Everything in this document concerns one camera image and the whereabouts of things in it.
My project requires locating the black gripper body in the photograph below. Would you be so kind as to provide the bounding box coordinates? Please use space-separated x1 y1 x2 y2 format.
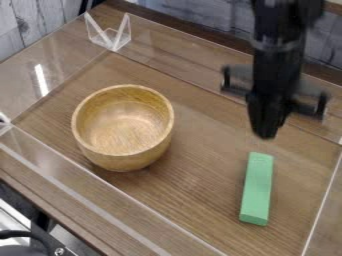
220 39 329 121

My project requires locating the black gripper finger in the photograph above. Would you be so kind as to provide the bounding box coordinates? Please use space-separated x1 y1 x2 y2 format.
246 92 293 140

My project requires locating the green rectangular block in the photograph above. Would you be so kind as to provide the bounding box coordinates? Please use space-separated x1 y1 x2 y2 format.
239 152 274 226

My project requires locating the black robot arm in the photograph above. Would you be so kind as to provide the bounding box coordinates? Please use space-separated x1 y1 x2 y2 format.
220 0 330 140

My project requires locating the wooden bowl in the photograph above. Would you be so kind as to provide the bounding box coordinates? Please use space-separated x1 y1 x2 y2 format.
71 84 175 172

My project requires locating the black metal table leg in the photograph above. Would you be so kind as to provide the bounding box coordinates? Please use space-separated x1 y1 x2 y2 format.
29 212 77 256

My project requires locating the clear acrylic enclosure wall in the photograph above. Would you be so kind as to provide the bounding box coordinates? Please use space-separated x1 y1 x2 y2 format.
0 11 342 256

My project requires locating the clear acrylic corner bracket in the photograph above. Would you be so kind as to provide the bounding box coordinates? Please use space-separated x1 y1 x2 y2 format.
84 12 131 52

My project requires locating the black cable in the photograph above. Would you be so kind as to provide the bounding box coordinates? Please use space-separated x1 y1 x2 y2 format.
0 229 41 249

